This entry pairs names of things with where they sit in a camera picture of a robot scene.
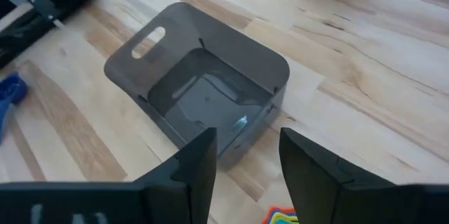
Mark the blue measuring cup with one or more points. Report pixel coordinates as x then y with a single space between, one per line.
12 88

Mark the green measuring cup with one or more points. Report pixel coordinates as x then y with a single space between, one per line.
283 220

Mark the grey basket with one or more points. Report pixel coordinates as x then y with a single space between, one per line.
224 38

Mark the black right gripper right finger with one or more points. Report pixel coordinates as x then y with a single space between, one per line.
326 189

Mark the orange measuring cup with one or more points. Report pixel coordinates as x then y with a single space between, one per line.
270 211

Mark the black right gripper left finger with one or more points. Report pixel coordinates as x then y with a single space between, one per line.
168 196

